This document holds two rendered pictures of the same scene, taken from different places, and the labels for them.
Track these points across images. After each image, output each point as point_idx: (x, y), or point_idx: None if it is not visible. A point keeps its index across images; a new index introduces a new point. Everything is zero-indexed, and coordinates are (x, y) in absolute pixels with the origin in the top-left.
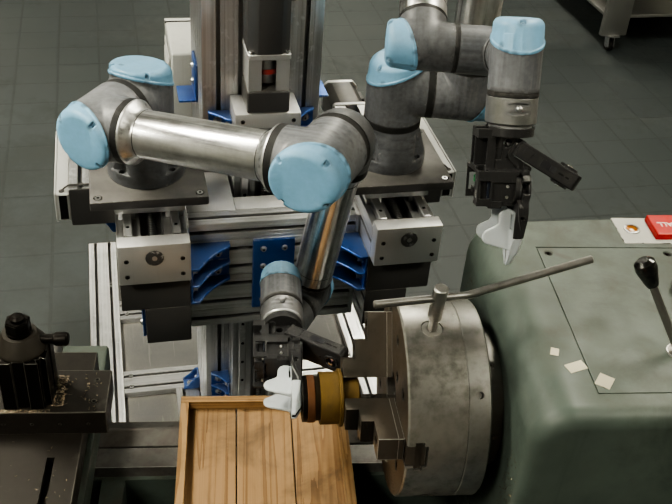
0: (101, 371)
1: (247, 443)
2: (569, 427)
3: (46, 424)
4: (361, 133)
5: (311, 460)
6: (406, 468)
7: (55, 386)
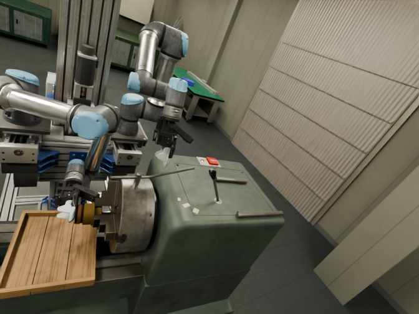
0: None
1: (51, 230)
2: (183, 228)
3: None
4: (115, 114)
5: (79, 237)
6: (116, 243)
7: None
